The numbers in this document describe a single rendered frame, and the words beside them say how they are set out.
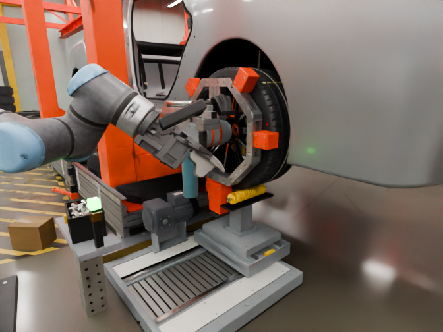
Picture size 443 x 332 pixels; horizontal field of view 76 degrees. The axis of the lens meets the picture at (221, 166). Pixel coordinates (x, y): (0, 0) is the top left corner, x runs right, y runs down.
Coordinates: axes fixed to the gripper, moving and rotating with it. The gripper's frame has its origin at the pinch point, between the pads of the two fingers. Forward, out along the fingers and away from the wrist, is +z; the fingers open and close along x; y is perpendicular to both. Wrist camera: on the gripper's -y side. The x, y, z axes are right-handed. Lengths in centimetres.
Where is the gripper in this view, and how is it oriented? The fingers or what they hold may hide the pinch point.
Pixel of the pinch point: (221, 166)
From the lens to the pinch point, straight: 68.2
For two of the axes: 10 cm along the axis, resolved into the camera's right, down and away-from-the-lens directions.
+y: -5.5, 8.2, -1.5
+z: 8.0, 5.7, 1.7
